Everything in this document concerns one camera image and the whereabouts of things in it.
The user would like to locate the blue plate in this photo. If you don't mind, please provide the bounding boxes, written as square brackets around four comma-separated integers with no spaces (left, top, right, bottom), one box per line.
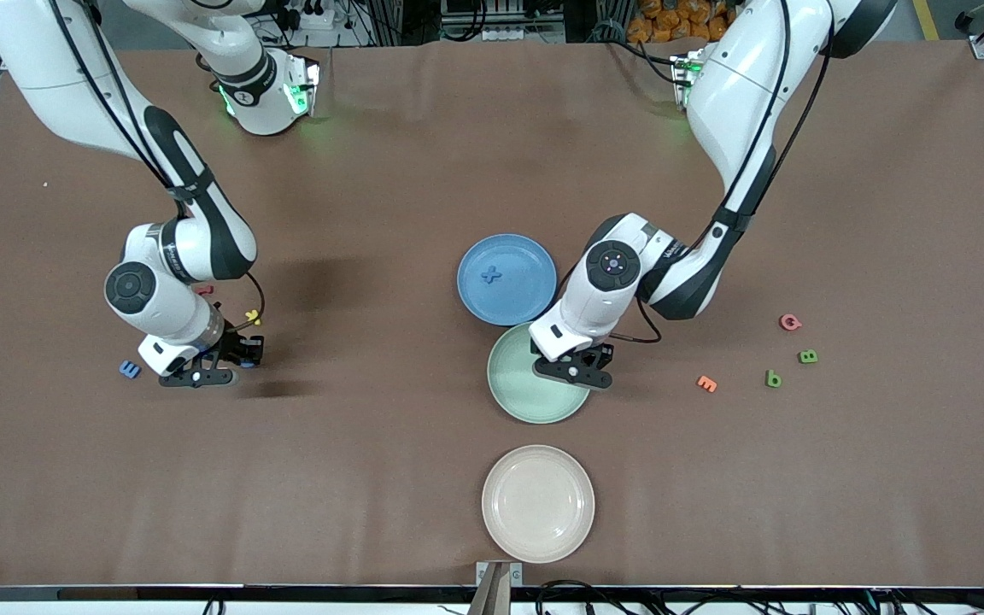
[457,233,559,327]

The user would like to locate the green plate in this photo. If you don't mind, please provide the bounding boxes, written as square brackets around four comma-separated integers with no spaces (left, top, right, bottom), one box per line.
[487,320,595,425]

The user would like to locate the beige plate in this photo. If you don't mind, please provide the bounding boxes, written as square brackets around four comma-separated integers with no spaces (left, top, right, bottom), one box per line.
[481,444,596,565]

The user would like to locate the brown paper table cover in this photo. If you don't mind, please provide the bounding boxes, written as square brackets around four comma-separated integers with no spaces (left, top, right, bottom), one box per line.
[0,38,984,590]

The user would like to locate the long white power strip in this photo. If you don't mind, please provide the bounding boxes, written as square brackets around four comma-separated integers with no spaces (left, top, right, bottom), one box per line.
[441,24,566,45]

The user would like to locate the white power strip with plugs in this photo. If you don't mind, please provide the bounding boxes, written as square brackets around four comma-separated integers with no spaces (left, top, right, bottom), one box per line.
[277,0,339,33]

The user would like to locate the pile of orange packets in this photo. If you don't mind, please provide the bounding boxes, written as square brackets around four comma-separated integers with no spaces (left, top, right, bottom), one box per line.
[626,0,728,44]

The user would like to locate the black cable loop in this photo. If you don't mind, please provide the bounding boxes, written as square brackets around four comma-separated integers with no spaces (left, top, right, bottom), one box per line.
[535,579,630,615]

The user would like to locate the metal bracket at table edge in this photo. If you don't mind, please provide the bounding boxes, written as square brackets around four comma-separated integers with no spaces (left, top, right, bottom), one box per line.
[475,560,524,615]

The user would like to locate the table edge rail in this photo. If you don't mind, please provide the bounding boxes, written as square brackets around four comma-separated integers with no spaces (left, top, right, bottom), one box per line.
[0,584,984,604]

